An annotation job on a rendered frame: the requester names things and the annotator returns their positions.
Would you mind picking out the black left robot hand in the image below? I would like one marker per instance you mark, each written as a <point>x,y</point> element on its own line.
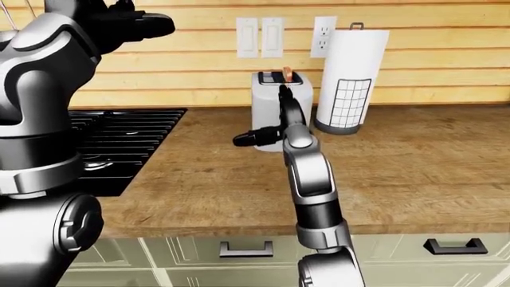
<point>139,25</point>

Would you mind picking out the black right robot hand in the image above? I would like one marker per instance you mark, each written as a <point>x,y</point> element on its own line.
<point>293,110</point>

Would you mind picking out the white two-slot toaster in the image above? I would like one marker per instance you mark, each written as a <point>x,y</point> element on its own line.
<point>265,107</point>

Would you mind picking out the brown bread slice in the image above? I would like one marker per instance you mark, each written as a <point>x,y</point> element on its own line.
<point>287,74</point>

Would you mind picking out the white paper towel roll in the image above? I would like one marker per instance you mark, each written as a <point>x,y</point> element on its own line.
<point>352,56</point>

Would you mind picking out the pale green drawer front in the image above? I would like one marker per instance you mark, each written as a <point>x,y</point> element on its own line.
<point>191,251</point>
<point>398,248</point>

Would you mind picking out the white wall light switch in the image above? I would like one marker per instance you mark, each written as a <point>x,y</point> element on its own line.
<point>247,37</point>
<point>272,37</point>

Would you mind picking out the white wall power outlet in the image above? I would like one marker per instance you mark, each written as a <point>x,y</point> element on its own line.
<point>323,37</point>

